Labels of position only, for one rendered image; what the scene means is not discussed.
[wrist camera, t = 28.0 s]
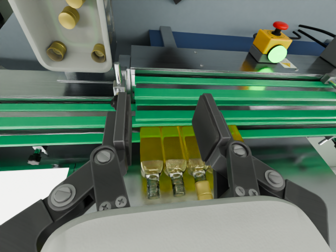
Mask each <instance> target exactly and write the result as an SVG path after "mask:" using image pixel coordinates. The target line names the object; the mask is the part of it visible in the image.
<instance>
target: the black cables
mask: <svg viewBox="0 0 336 252"><path fill-rule="evenodd" d="M299 27H301V28H306V29H310V30H314V31H318V32H321V33H324V34H326V35H329V36H331V37H333V38H334V37H335V36H336V35H335V34H333V33H330V32H328V31H325V30H323V29H319V28H315V27H311V26H306V25H301V24H300V25H299ZM298 32H300V33H301V34H303V35H305V36H307V37H308V38H310V39H312V40H313V41H315V42H316V43H318V44H320V45H321V46H323V47H324V48H326V47H327V45H325V44H324V43H322V42H321V41H319V40H317V39H316V38H314V37H312V36H311V35H309V34H307V33H306V32H304V31H302V30H300V29H299V30H298ZM292 33H293V34H295V35H296V36H297V37H289V36H288V37H289V38H290V39H291V40H299V39H301V36H300V35H299V34H298V33H296V32H295V31H293V32H292ZM257 34H258V33H255V34H254V35H253V38H254V39H255V38H256V35H257Z"/></svg>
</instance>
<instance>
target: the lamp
mask: <svg viewBox="0 0 336 252"><path fill-rule="evenodd" d="M286 55H287V50H286V49H285V47H284V46H283V45H281V44H277V45H275V46H273V47H272V48H271V49H270V50H269V51H268V53H267V58H268V59H269V60H270V61H271V62H273V63H278V62H280V61H282V60H283V59H284V58H285V57H286Z"/></svg>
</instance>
